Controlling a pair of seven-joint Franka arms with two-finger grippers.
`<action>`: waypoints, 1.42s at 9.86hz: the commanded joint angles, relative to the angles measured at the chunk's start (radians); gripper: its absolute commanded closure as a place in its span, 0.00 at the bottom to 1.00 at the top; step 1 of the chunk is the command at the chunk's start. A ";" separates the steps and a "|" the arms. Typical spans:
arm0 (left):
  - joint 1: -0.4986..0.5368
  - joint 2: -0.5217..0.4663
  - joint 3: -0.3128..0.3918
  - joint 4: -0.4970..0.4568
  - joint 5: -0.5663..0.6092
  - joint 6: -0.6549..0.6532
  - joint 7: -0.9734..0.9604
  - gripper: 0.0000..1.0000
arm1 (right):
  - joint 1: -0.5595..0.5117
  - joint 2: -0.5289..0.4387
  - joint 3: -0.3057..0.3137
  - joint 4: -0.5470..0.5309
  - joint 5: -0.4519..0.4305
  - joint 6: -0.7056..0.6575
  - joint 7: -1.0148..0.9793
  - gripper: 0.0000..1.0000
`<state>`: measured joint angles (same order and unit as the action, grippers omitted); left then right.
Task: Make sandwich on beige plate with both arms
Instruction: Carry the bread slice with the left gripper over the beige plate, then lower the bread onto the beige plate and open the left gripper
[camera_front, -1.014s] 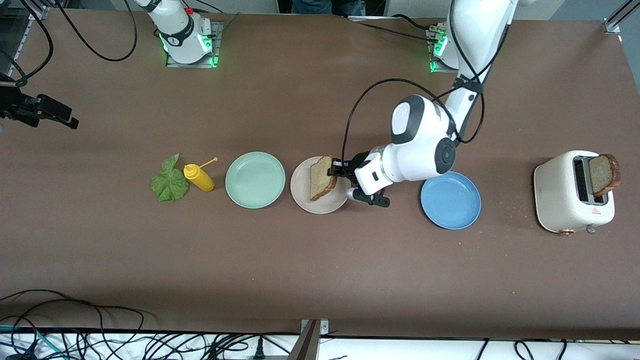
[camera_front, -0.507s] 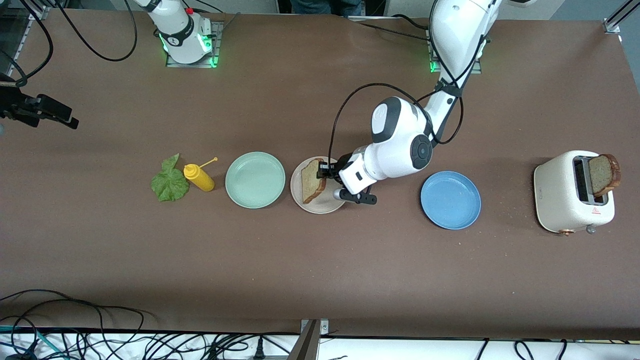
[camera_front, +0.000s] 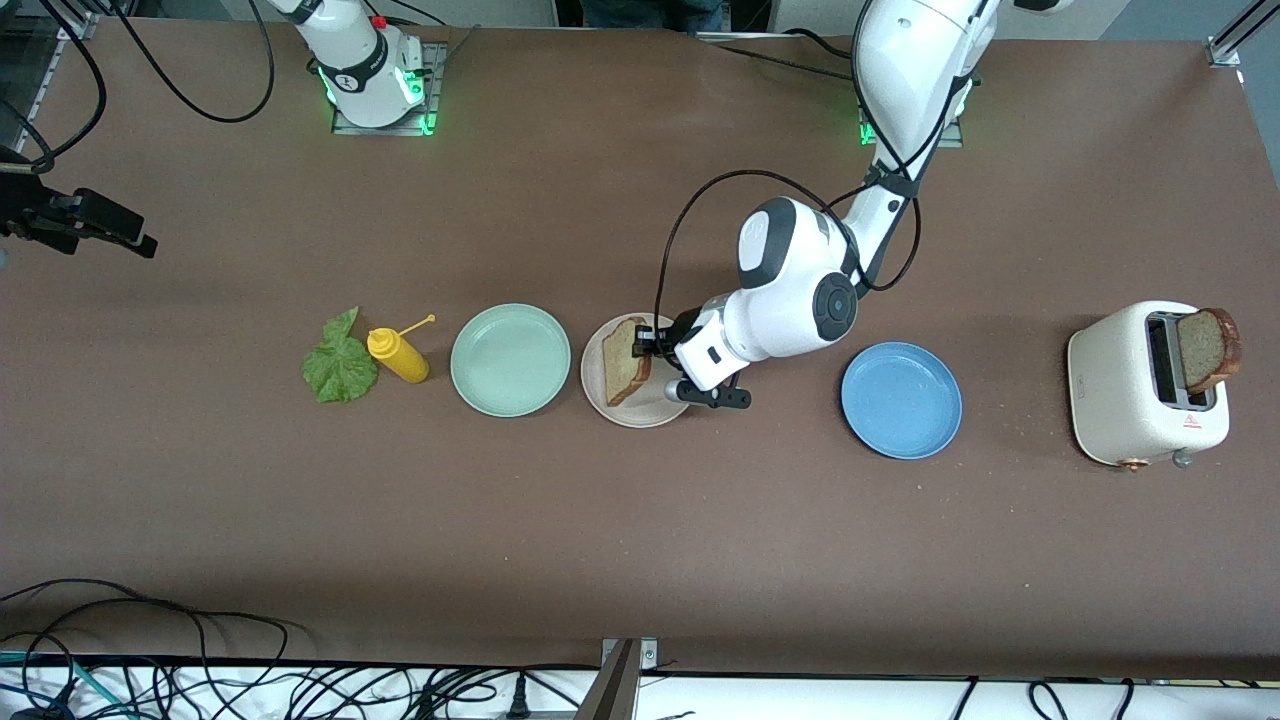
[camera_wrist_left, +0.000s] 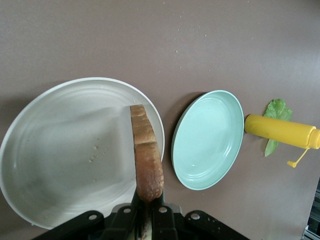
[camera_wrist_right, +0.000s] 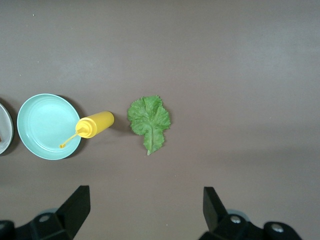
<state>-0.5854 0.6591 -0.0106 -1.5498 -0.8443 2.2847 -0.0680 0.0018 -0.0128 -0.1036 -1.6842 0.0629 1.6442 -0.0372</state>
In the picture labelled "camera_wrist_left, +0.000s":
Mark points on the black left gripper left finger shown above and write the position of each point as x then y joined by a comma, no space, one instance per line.
112,225

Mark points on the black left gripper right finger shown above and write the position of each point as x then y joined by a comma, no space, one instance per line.
170,225

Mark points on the brown bread slice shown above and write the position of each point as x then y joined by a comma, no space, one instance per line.
147,160

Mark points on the yellow mustard squeeze bottle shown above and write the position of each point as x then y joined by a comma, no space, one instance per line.
277,130

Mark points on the green lettuce leaf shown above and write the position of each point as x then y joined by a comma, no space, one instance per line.
278,110

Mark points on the beige plate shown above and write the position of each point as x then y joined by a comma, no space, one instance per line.
62,150

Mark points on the mint green plate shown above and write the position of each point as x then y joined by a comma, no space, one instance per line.
210,140

